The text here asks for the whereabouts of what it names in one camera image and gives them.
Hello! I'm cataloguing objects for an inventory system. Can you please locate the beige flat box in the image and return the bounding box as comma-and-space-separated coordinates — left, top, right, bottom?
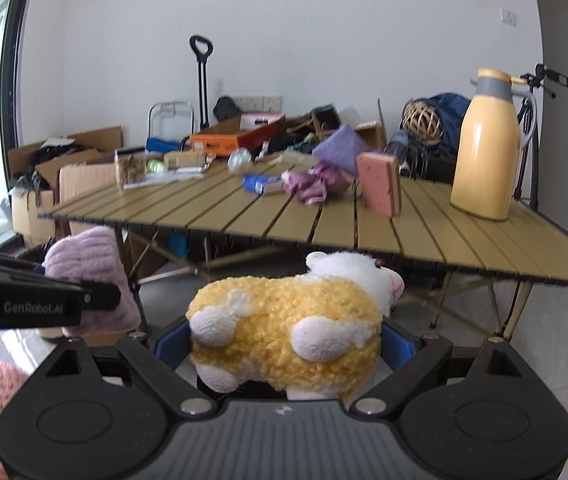
164, 151, 215, 171

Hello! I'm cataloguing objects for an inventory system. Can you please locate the large open cardboard box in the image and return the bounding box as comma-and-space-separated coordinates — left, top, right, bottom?
6, 126, 125, 196

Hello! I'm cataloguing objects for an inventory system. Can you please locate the black tripod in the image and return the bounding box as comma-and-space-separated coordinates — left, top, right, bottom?
514, 63, 568, 211

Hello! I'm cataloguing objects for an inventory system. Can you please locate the white flat sheet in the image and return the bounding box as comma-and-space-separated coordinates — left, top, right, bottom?
124, 165, 210, 191

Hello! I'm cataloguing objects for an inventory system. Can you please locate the clear jar with snacks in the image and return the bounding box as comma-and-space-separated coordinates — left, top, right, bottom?
115, 152, 147, 188

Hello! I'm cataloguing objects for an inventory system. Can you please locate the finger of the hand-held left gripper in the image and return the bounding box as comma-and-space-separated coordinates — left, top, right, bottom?
80, 282, 122, 312

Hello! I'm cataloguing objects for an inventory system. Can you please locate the beige folding slatted table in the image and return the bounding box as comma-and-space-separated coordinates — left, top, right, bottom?
38, 152, 568, 341

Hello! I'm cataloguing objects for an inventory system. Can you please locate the orange cardboard box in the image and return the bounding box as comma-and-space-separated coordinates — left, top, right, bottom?
190, 114, 286, 156

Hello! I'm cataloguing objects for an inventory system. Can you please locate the black window frame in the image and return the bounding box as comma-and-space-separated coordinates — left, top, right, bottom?
0, 0, 41, 188

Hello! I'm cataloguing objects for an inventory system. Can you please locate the pink sponge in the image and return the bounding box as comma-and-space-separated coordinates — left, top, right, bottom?
355, 152, 403, 218

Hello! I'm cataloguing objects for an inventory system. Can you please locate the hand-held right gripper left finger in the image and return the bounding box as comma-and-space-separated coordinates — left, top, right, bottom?
26, 317, 217, 418

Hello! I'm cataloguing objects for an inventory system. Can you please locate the white metal folding frame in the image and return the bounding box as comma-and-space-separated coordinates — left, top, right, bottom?
148, 101, 195, 140

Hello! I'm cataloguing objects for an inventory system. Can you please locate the black trolley handle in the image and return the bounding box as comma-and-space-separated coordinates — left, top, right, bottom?
189, 35, 214, 131

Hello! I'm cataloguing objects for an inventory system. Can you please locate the lilac fluffy cloth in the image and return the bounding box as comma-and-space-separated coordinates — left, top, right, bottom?
44, 225, 142, 339

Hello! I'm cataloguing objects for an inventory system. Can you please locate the woven wicker basket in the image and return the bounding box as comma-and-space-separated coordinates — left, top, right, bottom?
402, 100, 444, 147

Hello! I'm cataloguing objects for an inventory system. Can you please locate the corrugated cardboard box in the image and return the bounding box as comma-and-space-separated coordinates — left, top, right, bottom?
59, 162, 117, 203

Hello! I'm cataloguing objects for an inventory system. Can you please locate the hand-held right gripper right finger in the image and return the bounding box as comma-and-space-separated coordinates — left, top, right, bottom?
348, 322, 532, 418

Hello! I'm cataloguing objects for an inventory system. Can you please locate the blue snack packet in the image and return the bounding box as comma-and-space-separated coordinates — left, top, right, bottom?
242, 174, 285, 196

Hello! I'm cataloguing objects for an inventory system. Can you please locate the white wall socket strip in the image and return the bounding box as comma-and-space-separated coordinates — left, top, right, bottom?
229, 94, 283, 112

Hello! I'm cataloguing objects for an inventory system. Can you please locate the magenta cloth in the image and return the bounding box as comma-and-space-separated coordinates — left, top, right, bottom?
282, 161, 354, 207

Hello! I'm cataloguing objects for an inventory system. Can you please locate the yellow thermos jug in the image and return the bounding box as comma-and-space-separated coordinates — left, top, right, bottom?
450, 67, 535, 221

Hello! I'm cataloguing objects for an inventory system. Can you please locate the black pouch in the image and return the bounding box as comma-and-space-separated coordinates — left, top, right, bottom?
212, 96, 242, 122

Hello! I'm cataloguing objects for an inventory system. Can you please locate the purple cushion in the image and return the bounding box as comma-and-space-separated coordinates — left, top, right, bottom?
312, 125, 372, 176

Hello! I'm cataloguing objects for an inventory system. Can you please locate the yellow and white plush toy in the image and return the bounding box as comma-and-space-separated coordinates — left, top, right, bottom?
185, 251, 406, 402

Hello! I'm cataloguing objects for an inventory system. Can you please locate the brown open cardboard box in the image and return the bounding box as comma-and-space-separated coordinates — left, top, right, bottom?
354, 99, 387, 153

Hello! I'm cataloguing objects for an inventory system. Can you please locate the blue bag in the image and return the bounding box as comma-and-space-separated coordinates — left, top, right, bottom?
394, 92, 472, 181

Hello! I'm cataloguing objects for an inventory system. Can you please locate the white crumpled ball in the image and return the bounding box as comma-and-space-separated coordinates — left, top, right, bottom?
227, 148, 253, 174

